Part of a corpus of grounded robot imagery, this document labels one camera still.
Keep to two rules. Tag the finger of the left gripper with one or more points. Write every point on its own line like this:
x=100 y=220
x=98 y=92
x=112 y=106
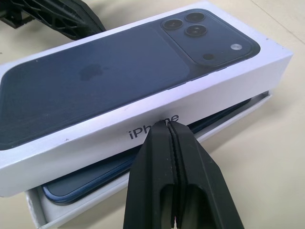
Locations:
x=14 y=20
x=71 y=19

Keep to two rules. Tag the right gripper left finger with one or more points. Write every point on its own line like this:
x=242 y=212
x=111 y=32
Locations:
x=150 y=181

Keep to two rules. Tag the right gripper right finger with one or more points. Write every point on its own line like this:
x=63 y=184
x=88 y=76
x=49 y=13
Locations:
x=205 y=190

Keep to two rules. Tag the dark blue smartphone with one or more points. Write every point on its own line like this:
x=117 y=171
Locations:
x=71 y=193

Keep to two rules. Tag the white phone box lid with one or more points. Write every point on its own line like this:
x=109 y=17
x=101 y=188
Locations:
x=143 y=71

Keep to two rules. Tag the white phone box base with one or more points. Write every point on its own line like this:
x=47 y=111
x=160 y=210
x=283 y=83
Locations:
x=83 y=208

